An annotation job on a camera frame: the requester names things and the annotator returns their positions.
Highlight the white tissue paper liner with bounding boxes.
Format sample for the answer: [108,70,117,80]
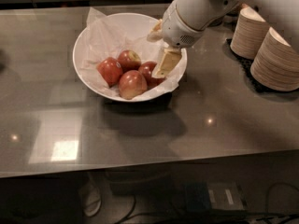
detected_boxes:
[80,7,180,99]

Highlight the black mat under plates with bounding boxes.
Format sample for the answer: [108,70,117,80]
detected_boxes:
[226,38,290,92]

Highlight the red apple left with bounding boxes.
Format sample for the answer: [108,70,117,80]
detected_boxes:
[96,57,123,87]

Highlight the white bowl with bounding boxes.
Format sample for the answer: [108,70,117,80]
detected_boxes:
[72,12,189,103]

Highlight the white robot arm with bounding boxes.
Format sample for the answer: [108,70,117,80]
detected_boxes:
[148,0,299,77]

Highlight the red apple right with sticker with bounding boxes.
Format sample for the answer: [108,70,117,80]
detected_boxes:
[138,61,164,90]

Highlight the black floor cable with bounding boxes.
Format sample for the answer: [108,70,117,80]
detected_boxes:
[113,182,299,224]

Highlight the white shoe on floor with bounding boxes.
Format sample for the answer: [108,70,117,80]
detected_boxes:
[78,172,102,217]

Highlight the paper plate stack front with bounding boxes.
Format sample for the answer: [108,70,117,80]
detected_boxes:
[250,27,299,91]

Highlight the dark box on floor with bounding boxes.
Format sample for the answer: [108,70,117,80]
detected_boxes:
[184,182,247,213]

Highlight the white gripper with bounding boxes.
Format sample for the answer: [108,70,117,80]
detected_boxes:
[147,0,204,78]

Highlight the red apple back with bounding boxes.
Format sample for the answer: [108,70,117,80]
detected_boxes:
[117,49,141,72]

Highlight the red apple front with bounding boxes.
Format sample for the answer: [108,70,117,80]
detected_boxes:
[118,70,148,100]

